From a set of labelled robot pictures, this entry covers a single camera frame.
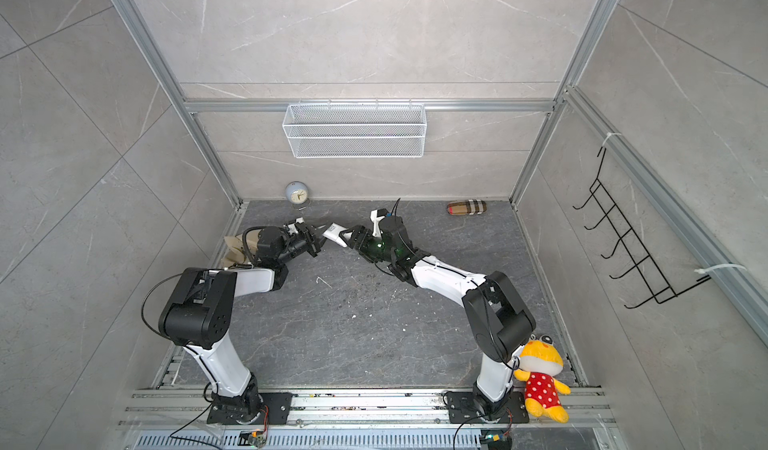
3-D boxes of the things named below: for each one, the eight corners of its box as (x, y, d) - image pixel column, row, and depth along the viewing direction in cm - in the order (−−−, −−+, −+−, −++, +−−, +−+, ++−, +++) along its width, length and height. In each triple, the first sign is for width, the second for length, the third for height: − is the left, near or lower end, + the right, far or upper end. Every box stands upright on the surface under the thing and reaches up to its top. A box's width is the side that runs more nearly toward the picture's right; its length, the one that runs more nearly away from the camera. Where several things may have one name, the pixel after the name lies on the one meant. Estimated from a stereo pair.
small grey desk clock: (289, 207, 121) (283, 191, 114) (293, 196, 125) (287, 180, 118) (306, 207, 121) (301, 191, 114) (309, 196, 125) (304, 180, 118)
